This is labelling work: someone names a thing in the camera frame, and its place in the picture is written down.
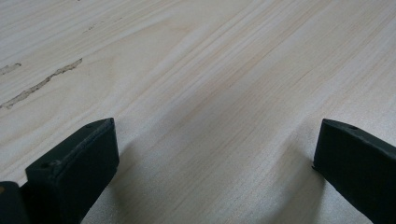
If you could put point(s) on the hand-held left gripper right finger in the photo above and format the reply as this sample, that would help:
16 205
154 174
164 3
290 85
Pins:
358 165

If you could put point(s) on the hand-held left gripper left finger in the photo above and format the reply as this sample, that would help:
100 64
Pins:
76 171

